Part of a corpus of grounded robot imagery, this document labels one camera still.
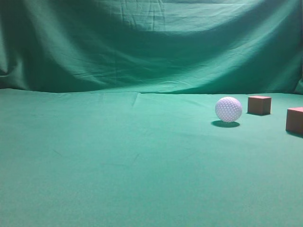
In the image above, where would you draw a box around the red cube block at edge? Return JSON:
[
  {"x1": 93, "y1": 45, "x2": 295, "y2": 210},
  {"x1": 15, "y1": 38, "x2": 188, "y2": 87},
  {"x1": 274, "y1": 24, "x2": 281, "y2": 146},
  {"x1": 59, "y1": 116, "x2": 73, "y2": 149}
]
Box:
[{"x1": 285, "y1": 107, "x2": 303, "y2": 135}]

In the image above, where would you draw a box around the white dimpled golf ball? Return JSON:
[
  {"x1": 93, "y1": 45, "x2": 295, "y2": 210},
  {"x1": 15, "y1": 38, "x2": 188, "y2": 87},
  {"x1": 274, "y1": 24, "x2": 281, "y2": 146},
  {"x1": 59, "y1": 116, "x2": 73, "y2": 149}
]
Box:
[{"x1": 215, "y1": 96, "x2": 242, "y2": 122}]

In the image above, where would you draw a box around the red wooden cube block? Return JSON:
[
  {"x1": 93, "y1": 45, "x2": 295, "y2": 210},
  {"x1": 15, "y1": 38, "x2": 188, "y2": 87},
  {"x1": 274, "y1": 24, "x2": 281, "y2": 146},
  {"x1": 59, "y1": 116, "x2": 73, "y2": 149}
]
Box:
[{"x1": 248, "y1": 96, "x2": 272, "y2": 115}]

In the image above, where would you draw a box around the green cloth backdrop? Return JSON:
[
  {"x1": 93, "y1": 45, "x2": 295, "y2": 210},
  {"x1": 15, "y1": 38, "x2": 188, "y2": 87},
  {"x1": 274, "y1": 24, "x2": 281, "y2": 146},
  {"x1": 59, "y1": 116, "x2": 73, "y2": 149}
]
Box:
[{"x1": 0, "y1": 0, "x2": 303, "y2": 227}]

